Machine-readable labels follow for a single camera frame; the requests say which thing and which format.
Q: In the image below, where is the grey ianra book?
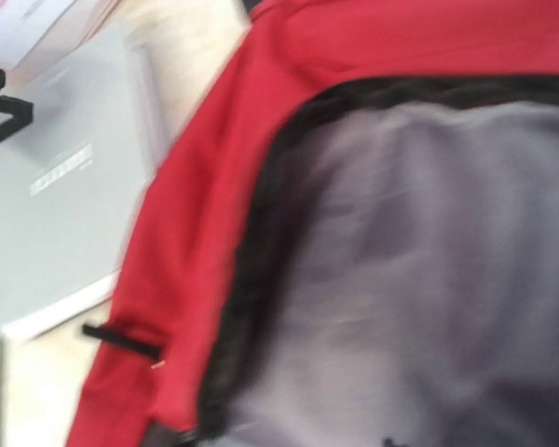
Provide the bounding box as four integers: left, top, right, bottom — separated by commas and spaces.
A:
0, 23, 170, 340

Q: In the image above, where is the rose cover white book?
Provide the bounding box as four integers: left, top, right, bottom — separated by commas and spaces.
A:
0, 0, 117, 71

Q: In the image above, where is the red student backpack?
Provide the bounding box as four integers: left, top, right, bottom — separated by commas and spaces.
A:
67, 1, 559, 446

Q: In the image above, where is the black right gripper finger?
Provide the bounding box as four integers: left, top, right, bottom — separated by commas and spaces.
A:
0, 69, 34, 143

